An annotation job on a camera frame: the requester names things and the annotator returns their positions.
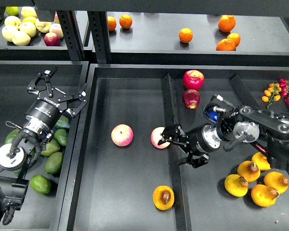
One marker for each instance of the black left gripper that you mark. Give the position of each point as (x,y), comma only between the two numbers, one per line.
(51,103)

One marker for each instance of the pink apple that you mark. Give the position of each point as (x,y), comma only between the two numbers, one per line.
(156,137)
(122,135)

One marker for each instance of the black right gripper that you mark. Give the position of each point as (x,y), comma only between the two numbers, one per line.
(202,140)

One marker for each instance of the green lime on shelf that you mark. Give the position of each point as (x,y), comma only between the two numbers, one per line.
(12,10)

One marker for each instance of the black shelf post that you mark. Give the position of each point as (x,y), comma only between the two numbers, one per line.
(98,25)
(69,26)

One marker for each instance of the pink apple right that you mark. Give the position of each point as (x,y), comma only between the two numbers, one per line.
(156,137)

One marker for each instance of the black centre tray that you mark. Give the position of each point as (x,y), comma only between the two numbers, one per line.
(117,183)

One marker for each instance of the orange cherry tomato bunch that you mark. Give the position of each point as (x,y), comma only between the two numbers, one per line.
(271,94)

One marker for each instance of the pink apple left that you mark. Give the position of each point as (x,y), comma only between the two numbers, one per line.
(122,135)

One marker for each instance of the pale yellow apple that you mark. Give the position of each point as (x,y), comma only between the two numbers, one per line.
(12,21)
(29,28)
(20,38)
(43,26)
(8,32)

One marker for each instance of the pink peach on shelf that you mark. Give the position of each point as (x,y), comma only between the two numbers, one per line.
(56,28)

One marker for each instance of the black angled tray divider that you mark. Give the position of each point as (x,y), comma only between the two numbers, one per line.
(243,92)

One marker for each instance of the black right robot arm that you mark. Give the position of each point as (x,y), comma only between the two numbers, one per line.
(266,131)

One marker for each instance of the red apple on shelf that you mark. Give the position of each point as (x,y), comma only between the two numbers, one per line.
(52,39)

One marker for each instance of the green avocado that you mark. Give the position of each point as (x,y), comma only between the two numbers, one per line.
(40,184)
(61,136)
(11,136)
(54,163)
(51,147)
(63,122)

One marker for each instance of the bright red apple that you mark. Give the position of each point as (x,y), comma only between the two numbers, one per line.
(193,80)

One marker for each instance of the black tray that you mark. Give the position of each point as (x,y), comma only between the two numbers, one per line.
(117,183)
(55,211)

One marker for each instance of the dark red apple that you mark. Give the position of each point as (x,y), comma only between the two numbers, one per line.
(191,99)

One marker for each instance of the black left tray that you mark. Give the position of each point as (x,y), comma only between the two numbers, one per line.
(55,211)

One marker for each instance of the green avocado in tray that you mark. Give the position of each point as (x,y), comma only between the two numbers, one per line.
(54,163)
(61,136)
(11,136)
(63,122)
(51,147)

